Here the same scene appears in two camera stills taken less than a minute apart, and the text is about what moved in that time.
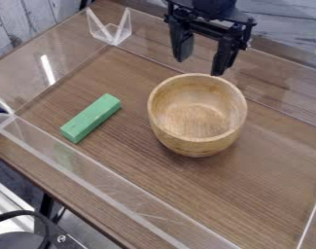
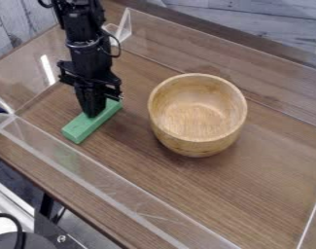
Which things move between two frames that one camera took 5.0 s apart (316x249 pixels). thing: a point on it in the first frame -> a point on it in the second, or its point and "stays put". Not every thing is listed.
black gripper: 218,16 -> 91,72
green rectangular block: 92,117 stays put
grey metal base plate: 65,240 stays put
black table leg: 48,205 stays put
